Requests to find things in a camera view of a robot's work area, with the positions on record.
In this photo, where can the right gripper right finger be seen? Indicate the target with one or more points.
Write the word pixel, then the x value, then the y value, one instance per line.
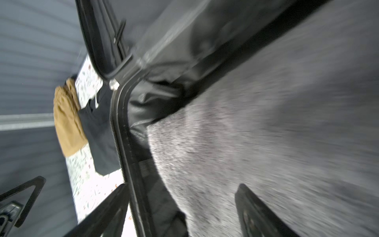
pixel 256 218

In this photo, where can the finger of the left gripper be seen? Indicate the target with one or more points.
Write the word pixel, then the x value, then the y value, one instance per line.
pixel 17 203

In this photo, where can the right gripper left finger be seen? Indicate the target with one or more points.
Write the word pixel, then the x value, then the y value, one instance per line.
pixel 107 219

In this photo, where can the black t-shirt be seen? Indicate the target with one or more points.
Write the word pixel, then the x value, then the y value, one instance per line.
pixel 95 119

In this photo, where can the floral table cloth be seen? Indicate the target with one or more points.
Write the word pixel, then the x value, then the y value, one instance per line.
pixel 89 188

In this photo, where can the black hard-shell suitcase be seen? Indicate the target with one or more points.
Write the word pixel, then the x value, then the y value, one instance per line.
pixel 156 56

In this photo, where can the tan shorts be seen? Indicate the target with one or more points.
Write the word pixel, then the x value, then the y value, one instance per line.
pixel 67 122

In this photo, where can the grey towel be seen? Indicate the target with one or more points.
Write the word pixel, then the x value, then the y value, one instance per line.
pixel 297 123

